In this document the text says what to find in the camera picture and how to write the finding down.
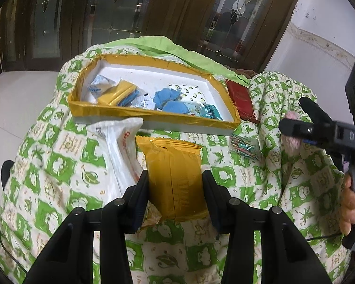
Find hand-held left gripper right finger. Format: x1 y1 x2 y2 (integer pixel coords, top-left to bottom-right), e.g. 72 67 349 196
202 170 333 284

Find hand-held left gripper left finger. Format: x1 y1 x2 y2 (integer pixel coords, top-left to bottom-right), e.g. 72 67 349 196
22 169 150 284

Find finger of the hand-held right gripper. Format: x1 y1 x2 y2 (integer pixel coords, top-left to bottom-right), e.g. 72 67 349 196
279 118 338 146
299 97 335 123

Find black cable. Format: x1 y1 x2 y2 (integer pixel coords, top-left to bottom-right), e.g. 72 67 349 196
0 207 28 274
305 233 344 242

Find person's right hand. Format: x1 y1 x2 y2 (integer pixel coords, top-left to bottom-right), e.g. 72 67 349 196
340 173 355 235

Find white foam box yellow edge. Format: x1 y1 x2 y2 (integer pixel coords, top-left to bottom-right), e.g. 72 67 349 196
67 54 242 131

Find blue packets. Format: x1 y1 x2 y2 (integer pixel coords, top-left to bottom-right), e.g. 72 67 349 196
153 89 181 110

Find green white printed quilt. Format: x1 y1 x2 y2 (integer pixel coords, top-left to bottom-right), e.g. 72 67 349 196
0 35 352 284

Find pink fuzzy cloth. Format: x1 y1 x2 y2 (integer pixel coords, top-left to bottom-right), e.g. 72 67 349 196
280 111 306 149

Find teal printed packet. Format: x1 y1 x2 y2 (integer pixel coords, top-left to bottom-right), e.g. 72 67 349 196
195 103 224 120

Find red box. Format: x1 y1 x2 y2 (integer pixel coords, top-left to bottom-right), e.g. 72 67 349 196
225 78 259 125

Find blue cloth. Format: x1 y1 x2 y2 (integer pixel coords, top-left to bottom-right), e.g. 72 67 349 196
163 101 190 116

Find black chair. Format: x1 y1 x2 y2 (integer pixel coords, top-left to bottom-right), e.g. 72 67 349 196
0 160 16 190

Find large yellow packet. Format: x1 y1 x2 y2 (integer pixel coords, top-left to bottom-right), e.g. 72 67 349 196
135 135 209 228

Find white plastic bag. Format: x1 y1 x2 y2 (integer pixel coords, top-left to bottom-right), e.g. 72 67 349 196
87 118 150 202

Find wooden glass door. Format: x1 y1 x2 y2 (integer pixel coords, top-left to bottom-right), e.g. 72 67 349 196
0 0 305 74

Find clear bag of colourful strips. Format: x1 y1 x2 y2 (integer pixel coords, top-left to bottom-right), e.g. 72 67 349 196
229 133 259 161

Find small yellow packet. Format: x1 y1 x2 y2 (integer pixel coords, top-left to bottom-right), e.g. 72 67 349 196
98 80 137 107

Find white dotted cloth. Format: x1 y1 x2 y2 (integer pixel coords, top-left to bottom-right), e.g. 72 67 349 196
169 84 208 103

